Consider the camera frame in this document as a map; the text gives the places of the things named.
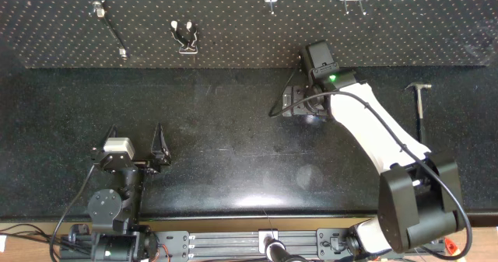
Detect red and white object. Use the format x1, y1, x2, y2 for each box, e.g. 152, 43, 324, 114
444, 237, 459, 256

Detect mounting rail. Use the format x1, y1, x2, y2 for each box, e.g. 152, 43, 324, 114
58, 222, 447, 262

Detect black pegboard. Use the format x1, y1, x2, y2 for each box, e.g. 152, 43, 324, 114
0, 0, 498, 69

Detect hammer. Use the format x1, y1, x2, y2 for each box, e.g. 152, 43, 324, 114
403, 82, 433, 145

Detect roll of blue tape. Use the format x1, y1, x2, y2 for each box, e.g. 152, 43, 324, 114
303, 114, 328, 125

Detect wrench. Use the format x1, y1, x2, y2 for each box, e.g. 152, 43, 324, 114
92, 2, 129, 60

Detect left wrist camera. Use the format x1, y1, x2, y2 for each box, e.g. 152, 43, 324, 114
103, 137, 136, 161

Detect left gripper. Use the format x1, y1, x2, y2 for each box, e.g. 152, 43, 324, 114
91, 122, 172, 175

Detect pliers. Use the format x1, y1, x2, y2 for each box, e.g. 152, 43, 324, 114
170, 19, 199, 53

